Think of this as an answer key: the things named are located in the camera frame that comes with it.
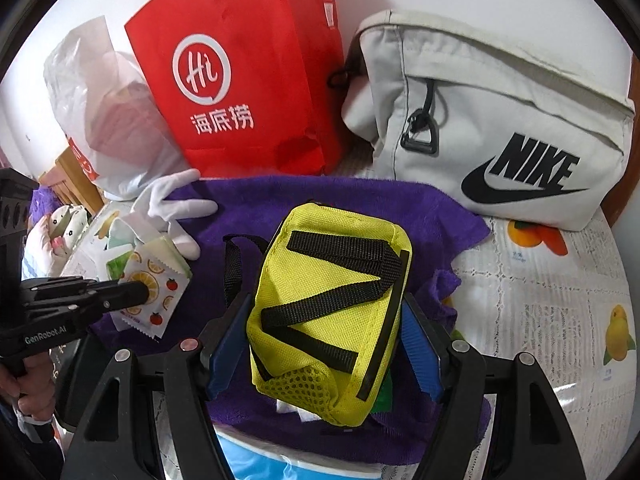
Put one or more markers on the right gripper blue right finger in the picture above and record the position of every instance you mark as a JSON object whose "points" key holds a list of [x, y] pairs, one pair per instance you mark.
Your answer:
{"points": [[425, 348]]}

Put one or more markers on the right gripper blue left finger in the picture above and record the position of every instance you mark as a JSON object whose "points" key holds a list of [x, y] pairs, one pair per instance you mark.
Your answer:
{"points": [[225, 357]]}

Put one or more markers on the green sachet packet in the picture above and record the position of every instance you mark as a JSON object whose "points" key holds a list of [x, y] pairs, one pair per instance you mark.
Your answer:
{"points": [[384, 401]]}

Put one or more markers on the fruit print small packet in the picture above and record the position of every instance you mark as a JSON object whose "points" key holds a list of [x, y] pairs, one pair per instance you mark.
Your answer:
{"points": [[166, 274]]}

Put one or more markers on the white cotton glove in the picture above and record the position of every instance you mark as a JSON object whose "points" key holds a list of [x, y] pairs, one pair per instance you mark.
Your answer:
{"points": [[163, 214]]}

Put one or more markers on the white tissue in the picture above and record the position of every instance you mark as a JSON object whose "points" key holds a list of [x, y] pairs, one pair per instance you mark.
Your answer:
{"points": [[303, 415]]}

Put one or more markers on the white sponge block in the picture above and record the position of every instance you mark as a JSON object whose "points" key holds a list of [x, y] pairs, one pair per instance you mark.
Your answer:
{"points": [[91, 253]]}

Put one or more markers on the person's left hand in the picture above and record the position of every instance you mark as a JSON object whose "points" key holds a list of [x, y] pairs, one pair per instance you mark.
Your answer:
{"points": [[33, 393]]}

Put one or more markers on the spotted plush toy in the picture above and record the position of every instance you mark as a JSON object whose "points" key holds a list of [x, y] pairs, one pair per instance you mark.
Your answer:
{"points": [[66, 225]]}

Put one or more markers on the blue tissue pack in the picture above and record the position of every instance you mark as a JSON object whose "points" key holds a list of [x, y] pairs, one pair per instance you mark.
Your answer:
{"points": [[251, 458]]}

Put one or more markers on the purple plush toy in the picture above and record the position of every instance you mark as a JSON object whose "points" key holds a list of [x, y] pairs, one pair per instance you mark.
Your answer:
{"points": [[44, 201]]}

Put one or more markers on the wooden bed headboard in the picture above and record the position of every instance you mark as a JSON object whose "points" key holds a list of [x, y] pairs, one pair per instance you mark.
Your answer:
{"points": [[70, 185]]}

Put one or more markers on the purple fluffy towel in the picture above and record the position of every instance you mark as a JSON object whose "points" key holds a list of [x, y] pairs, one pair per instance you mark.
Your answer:
{"points": [[324, 328]]}

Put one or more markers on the fruit pattern tablecloth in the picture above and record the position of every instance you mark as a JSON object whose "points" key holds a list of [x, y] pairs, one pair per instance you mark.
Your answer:
{"points": [[506, 287]]}

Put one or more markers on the white Miniso plastic bag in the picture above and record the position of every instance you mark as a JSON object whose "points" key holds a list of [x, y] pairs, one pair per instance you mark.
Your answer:
{"points": [[101, 101]]}

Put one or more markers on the grey Nike waist bag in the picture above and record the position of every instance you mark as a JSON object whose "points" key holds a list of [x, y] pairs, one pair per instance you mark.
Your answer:
{"points": [[506, 130]]}

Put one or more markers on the red Haidilao paper bag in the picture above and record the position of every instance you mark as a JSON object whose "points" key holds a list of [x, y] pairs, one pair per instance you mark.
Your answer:
{"points": [[244, 85]]}

